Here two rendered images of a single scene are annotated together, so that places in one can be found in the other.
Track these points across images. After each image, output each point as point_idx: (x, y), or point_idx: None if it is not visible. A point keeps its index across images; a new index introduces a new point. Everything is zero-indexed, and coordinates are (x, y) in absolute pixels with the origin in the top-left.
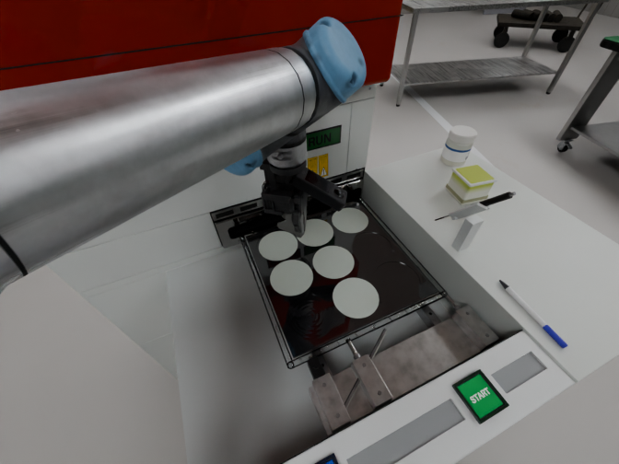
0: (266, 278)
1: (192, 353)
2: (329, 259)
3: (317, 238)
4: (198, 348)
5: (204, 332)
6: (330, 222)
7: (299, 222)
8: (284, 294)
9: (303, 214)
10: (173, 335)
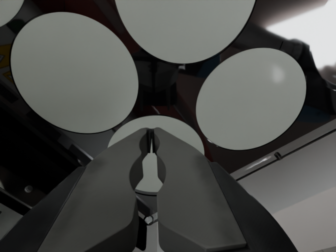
0: (254, 154)
1: (314, 182)
2: (179, 7)
3: (103, 66)
4: (308, 178)
5: (288, 181)
6: (5, 34)
7: (262, 234)
8: (298, 109)
9: (136, 200)
10: (287, 206)
